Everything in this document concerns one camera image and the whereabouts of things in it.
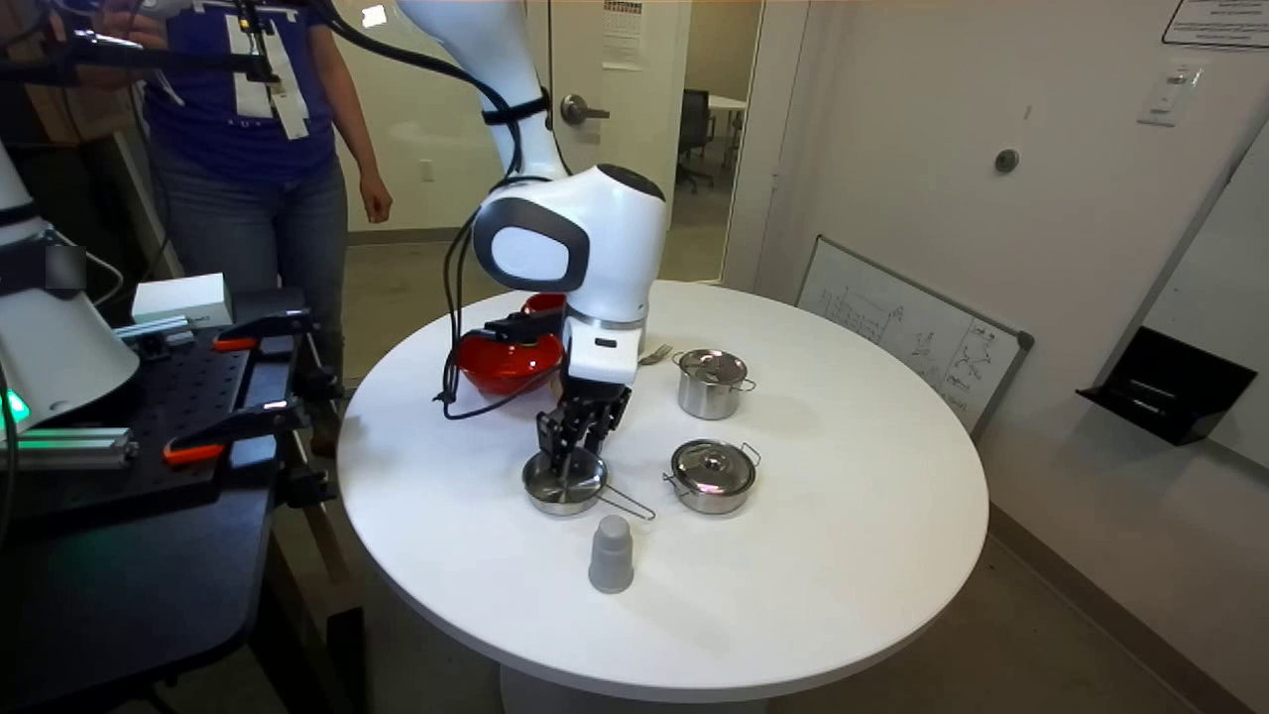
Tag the bare person hand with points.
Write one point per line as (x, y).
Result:
(377, 200)

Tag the beige door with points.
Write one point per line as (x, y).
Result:
(620, 82)

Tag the open steel pot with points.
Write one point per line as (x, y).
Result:
(713, 385)

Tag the white paper wall notice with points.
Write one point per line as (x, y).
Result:
(1215, 20)

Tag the red plastic cup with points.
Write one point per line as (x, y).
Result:
(541, 304)

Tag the bare person forearm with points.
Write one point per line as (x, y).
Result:
(347, 101)

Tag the black clamp orange grip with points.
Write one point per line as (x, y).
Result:
(200, 451)
(237, 343)

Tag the person in blue shirt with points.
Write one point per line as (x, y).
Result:
(241, 143)

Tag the white wall switch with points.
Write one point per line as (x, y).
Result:
(1173, 95)

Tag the small framed whiteboard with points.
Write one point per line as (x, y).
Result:
(914, 332)

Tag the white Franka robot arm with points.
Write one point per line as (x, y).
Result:
(598, 245)

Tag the white box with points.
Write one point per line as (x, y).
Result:
(181, 298)

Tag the silver metal bars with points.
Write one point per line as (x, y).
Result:
(65, 444)

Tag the small grey cup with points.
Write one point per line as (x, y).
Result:
(614, 552)

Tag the white ID badge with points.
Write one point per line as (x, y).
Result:
(253, 90)

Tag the small steel frying pan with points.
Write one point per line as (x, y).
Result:
(583, 497)

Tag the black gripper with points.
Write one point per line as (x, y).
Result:
(598, 402)

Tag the red plastic bowl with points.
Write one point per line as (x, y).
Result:
(508, 360)

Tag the steel pot with lid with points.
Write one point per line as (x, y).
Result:
(717, 476)

